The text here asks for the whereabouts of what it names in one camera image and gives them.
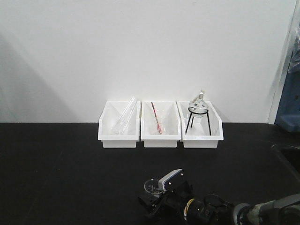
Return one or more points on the left white plastic bin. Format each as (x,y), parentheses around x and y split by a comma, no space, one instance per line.
(109,117)

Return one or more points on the white plastic bin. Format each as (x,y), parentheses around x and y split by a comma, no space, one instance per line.
(198,136)
(168,117)
(109,117)

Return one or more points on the red glass stirring rod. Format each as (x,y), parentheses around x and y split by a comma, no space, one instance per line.
(159,128)

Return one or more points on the black sink basin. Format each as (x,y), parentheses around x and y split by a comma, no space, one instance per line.
(290,157)

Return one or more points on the right white plastic bin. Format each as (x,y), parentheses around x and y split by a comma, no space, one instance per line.
(198,136)

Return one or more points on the clear glass beaker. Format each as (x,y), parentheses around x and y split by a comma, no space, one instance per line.
(151,188)

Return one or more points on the blue equipment at right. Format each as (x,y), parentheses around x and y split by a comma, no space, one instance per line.
(288,113)

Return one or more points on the black tripod stand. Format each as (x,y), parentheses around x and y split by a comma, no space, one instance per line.
(208,124)

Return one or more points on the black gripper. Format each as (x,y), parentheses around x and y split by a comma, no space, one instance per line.
(176,200)

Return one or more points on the middle white plastic bin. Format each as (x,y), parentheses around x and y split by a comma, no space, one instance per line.
(168,117)

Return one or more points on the round-bottom glass flask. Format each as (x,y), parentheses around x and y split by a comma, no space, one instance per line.
(197,106)

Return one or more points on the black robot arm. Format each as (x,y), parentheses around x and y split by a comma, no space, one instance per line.
(213,210)

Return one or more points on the clear glass tubes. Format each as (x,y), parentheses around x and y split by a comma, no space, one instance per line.
(123,121)

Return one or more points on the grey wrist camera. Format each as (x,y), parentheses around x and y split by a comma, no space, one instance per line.
(171,180)

